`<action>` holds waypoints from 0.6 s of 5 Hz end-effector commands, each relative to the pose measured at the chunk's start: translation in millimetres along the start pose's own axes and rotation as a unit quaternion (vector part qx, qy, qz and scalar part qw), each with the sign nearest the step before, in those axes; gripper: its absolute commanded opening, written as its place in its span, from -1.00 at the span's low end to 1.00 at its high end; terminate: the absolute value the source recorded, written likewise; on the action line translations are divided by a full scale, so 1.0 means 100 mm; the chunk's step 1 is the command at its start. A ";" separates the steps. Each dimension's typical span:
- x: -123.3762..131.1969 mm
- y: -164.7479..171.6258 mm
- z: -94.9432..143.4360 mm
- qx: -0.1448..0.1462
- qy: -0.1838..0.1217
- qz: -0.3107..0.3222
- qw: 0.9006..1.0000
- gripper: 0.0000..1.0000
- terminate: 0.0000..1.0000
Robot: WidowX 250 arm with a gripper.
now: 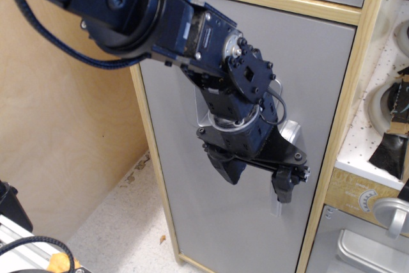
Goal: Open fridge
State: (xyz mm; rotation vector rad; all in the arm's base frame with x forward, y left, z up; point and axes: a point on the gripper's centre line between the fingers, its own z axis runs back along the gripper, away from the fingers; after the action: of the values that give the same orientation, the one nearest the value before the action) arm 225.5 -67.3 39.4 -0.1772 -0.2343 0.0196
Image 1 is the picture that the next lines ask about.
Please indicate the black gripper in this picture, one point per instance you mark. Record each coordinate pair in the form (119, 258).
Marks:
(260, 145)

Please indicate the grey toy fridge door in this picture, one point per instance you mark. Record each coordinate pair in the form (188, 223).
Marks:
(231, 228)

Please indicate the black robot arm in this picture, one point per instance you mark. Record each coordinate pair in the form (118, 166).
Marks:
(212, 53)

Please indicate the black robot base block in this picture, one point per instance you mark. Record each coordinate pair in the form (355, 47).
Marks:
(11, 207)

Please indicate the silver ice dispenser panel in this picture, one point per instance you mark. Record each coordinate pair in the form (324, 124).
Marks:
(206, 118)

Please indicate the grey oven door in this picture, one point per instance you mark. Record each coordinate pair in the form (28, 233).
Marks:
(345, 243)

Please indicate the silver oven knob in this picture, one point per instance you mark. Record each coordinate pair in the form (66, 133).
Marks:
(392, 213)

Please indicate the orange object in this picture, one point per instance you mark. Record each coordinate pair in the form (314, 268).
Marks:
(58, 263)

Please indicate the wooden toy kitchen frame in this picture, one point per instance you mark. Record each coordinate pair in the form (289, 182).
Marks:
(364, 19)

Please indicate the aluminium rail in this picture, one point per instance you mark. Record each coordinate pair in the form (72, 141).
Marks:
(21, 251)

